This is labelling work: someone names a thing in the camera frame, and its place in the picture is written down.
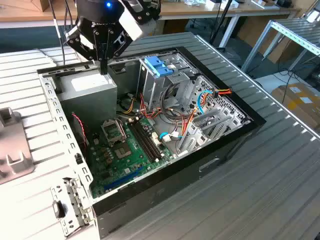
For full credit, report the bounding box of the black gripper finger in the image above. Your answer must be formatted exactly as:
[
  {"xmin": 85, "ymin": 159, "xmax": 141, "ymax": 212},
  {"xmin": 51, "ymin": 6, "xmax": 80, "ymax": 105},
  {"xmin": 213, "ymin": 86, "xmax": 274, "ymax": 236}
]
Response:
[
  {"xmin": 65, "ymin": 24, "xmax": 105, "ymax": 75},
  {"xmin": 103, "ymin": 24, "xmax": 134, "ymax": 75}
]

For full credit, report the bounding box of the blue disk data wire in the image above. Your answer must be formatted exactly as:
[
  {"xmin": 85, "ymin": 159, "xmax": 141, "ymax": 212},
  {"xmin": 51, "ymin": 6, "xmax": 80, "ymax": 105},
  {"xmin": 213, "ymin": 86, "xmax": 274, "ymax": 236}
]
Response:
[{"xmin": 196, "ymin": 89, "xmax": 217, "ymax": 115}]

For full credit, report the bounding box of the orange disk power wire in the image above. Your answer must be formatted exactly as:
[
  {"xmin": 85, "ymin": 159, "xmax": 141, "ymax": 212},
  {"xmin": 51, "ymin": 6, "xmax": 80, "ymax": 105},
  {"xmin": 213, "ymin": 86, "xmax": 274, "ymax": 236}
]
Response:
[{"xmin": 201, "ymin": 87, "xmax": 233, "ymax": 112}]

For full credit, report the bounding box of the silver disk bay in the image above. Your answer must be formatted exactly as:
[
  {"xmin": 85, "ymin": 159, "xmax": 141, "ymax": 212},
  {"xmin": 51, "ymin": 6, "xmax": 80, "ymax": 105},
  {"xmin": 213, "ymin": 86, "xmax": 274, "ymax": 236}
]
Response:
[{"xmin": 174, "ymin": 106, "xmax": 252, "ymax": 158}]

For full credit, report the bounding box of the blue plastic bay latch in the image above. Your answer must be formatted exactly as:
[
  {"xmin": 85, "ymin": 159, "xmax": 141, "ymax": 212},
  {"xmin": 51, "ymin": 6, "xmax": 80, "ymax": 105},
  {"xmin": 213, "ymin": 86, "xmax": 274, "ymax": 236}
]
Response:
[{"xmin": 144, "ymin": 56, "xmax": 176, "ymax": 78}]

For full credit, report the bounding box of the brown cardboard box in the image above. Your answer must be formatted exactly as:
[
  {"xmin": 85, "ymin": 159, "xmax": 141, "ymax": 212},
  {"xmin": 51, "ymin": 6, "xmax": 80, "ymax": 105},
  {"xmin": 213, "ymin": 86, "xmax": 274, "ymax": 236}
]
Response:
[{"xmin": 9, "ymin": 0, "xmax": 52, "ymax": 13}]

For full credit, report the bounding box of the grey power supply unit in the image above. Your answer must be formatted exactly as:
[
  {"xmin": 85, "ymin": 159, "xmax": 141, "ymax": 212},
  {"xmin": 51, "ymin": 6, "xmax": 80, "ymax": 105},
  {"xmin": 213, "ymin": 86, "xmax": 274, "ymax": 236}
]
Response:
[{"xmin": 56, "ymin": 67, "xmax": 118, "ymax": 131}]

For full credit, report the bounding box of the silver drive cage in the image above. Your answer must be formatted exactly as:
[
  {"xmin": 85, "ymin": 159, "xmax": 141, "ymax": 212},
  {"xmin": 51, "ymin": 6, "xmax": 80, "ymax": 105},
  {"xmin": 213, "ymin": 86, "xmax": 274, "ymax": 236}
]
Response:
[{"xmin": 136, "ymin": 53, "xmax": 198, "ymax": 113}]

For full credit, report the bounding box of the metal socket cover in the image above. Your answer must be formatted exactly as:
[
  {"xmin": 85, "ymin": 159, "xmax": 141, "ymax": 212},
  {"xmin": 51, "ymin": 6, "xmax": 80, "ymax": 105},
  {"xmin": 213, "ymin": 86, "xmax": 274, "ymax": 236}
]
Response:
[{"xmin": 100, "ymin": 118, "xmax": 127, "ymax": 148}]

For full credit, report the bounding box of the wooden desk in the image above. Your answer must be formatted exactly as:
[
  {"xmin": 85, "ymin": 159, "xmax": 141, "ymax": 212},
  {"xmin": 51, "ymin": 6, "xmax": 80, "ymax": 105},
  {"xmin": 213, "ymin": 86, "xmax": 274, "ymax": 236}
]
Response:
[{"xmin": 0, "ymin": 0, "xmax": 302, "ymax": 50}]

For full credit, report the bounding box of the black RAM slot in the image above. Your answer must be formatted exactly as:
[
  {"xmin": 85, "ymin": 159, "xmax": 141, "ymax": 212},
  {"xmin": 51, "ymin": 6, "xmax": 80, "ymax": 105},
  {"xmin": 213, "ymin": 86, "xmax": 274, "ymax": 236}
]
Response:
[
  {"xmin": 134, "ymin": 119, "xmax": 163, "ymax": 161},
  {"xmin": 128, "ymin": 121, "xmax": 157, "ymax": 163}
]

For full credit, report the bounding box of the white motherboard connector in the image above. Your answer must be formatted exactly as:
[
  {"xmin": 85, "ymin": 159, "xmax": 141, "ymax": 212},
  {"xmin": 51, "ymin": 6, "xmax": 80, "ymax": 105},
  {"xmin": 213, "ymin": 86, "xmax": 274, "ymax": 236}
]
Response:
[{"xmin": 151, "ymin": 131, "xmax": 161, "ymax": 148}]

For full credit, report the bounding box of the CPU socket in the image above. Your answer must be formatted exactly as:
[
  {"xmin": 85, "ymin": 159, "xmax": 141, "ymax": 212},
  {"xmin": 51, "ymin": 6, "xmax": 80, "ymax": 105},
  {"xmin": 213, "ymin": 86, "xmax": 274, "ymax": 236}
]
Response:
[{"xmin": 112, "ymin": 142, "xmax": 133, "ymax": 161}]

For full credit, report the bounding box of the green motherboard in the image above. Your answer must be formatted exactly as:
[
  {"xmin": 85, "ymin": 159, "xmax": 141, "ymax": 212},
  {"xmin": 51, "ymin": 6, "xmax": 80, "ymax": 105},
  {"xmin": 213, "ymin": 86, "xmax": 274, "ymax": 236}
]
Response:
[{"xmin": 88, "ymin": 116, "xmax": 176, "ymax": 200}]

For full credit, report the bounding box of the grey parts rack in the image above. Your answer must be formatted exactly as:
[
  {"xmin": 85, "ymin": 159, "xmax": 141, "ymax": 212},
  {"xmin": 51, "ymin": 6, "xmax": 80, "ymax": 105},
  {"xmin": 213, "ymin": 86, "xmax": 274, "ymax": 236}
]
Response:
[{"xmin": 0, "ymin": 106, "xmax": 35, "ymax": 185}]

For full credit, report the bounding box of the blue expansion slot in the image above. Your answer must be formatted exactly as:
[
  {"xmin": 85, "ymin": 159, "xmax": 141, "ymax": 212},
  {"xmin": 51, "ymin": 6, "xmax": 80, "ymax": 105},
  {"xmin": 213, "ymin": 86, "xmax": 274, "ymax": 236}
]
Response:
[{"xmin": 103, "ymin": 166, "xmax": 145, "ymax": 191}]

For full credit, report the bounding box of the brown cardboard sheet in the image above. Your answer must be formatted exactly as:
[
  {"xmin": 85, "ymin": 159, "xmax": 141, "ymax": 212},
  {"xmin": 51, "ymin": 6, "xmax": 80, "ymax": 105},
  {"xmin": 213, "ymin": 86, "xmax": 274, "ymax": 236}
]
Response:
[{"xmin": 236, "ymin": 15, "xmax": 302, "ymax": 65}]

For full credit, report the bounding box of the black open PC case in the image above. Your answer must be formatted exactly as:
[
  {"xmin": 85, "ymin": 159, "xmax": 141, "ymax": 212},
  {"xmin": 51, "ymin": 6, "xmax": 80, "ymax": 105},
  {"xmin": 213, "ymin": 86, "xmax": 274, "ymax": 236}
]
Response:
[{"xmin": 36, "ymin": 46, "xmax": 267, "ymax": 240}]

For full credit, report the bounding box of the labelled cardboard box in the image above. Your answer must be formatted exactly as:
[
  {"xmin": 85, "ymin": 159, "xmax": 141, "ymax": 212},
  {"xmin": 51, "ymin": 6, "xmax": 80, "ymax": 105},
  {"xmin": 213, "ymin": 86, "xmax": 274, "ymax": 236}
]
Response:
[{"xmin": 270, "ymin": 83, "xmax": 320, "ymax": 133}]

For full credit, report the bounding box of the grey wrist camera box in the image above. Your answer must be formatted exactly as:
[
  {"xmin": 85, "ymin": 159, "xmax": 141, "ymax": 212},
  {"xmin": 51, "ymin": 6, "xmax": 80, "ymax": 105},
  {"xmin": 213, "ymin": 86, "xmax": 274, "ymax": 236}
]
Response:
[{"xmin": 117, "ymin": 7, "xmax": 152, "ymax": 41}]

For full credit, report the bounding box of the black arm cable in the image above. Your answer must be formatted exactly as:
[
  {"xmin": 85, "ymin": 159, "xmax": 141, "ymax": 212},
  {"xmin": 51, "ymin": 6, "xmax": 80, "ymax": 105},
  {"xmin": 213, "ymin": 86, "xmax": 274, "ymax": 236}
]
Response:
[{"xmin": 48, "ymin": 0, "xmax": 76, "ymax": 66}]

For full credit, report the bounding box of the multicoloured wire bundle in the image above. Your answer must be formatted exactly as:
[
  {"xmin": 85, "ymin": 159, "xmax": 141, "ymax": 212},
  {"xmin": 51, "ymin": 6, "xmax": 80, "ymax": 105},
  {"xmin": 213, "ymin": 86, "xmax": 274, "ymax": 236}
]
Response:
[{"xmin": 116, "ymin": 83, "xmax": 201, "ymax": 141}]

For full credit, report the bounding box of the red black fan wire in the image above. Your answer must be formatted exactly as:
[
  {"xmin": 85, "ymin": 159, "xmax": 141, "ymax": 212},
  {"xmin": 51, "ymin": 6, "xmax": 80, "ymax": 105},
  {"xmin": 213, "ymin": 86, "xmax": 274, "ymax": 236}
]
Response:
[{"xmin": 71, "ymin": 112, "xmax": 89, "ymax": 149}]

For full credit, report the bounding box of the short blue wire white plug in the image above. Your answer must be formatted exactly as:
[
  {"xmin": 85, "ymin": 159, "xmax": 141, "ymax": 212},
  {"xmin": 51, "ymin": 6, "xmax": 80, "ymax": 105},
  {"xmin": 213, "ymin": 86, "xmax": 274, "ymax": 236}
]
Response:
[{"xmin": 158, "ymin": 131, "xmax": 181, "ymax": 144}]

